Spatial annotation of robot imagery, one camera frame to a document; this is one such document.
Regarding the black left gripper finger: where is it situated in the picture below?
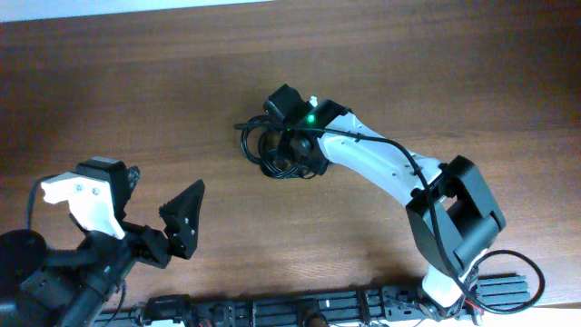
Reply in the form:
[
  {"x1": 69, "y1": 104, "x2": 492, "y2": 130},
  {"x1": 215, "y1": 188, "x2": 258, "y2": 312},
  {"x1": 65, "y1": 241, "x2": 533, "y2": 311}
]
[
  {"x1": 126, "y1": 165, "x2": 141, "y2": 200},
  {"x1": 159, "y1": 180, "x2": 205, "y2": 260}
]

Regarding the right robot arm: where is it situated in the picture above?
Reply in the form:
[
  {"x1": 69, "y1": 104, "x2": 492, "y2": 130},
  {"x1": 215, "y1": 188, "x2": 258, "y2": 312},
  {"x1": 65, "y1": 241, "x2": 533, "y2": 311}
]
[{"x1": 280, "y1": 100, "x2": 506, "y2": 308}]

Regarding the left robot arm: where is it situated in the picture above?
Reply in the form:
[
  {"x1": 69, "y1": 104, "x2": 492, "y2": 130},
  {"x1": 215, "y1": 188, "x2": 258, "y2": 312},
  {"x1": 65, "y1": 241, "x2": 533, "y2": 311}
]
[{"x1": 1, "y1": 157, "x2": 205, "y2": 326}]

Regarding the left camera black cable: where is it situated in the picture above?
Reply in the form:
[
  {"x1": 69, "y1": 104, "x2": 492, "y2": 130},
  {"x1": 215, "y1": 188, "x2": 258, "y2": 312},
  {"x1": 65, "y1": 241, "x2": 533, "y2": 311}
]
[{"x1": 25, "y1": 174, "x2": 58, "y2": 231}]

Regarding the camera black cable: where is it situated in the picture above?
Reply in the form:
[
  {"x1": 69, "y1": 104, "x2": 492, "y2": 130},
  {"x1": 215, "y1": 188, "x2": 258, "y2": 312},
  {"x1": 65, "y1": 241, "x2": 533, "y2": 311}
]
[
  {"x1": 233, "y1": 122, "x2": 546, "y2": 315},
  {"x1": 25, "y1": 174, "x2": 58, "y2": 231}
]

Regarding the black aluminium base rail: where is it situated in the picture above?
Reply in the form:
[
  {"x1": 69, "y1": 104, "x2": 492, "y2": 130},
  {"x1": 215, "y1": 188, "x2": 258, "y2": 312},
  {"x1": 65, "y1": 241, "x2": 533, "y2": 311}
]
[{"x1": 94, "y1": 272, "x2": 533, "y2": 326}]

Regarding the right camera black cable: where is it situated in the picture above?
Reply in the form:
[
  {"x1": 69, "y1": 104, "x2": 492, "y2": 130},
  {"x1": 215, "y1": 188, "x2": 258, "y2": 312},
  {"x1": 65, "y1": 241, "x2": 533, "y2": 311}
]
[{"x1": 233, "y1": 122, "x2": 546, "y2": 315}]

